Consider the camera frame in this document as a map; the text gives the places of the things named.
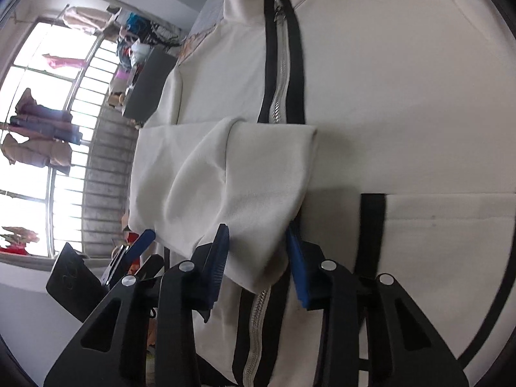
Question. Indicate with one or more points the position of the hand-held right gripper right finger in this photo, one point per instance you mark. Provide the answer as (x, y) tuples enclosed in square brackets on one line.
[(299, 274)]

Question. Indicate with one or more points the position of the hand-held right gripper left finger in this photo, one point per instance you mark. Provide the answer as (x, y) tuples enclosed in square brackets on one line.
[(217, 260)]

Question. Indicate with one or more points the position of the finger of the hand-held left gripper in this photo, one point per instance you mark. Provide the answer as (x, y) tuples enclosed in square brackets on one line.
[(141, 242), (152, 265)]

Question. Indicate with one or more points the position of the cream zip jacket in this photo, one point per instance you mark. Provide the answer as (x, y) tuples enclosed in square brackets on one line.
[(383, 109)]

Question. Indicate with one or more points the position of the purple hanging clothes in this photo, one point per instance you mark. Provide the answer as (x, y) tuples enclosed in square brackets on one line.
[(44, 119)]

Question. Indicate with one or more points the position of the red plant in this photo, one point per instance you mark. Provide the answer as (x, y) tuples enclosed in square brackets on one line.
[(16, 242)]

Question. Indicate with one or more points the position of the grey ribbed balcony panel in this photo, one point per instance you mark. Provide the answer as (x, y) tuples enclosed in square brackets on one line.
[(107, 185)]

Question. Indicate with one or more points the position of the beige hanging garment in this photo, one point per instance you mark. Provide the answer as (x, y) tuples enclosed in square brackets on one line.
[(32, 151)]

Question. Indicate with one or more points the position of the pink hanging garment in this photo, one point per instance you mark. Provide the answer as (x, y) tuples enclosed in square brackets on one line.
[(64, 61)]

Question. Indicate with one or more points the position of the pile of household clutter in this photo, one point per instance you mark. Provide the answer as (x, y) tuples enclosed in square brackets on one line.
[(137, 44)]

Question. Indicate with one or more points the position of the pale hanging garment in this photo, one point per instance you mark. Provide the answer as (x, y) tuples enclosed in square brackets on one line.
[(86, 18)]

